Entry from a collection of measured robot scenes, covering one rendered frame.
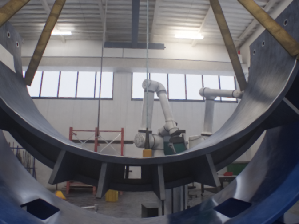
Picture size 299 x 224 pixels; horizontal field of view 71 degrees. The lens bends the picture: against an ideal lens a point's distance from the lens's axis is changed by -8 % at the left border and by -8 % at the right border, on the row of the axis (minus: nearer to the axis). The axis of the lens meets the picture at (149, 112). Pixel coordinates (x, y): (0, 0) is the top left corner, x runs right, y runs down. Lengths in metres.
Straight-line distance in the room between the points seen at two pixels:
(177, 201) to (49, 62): 11.19
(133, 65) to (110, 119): 3.09
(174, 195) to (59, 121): 10.30
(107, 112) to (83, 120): 1.30
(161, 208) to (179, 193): 0.29
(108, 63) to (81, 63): 1.43
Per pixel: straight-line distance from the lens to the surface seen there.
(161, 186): 1.07
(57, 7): 2.10
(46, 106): 12.96
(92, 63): 12.37
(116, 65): 12.19
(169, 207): 2.83
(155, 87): 2.49
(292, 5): 1.81
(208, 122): 2.81
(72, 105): 12.55
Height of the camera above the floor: 1.37
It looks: 13 degrees up
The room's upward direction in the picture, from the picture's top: straight up
